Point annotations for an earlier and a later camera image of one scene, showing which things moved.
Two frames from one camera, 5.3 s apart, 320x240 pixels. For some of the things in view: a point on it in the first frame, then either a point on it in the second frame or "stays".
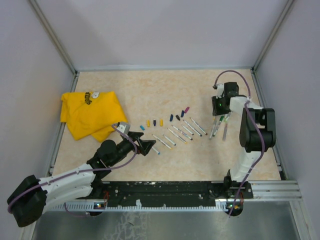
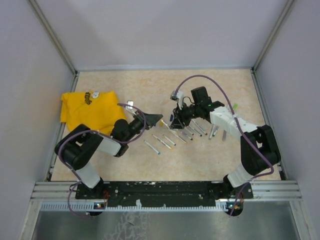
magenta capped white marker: (199, 126) stays
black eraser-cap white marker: (188, 130) stays
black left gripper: (144, 145) → (148, 120)
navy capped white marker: (192, 128) stays
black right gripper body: (219, 108) → (186, 114)
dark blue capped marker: (182, 132) stays
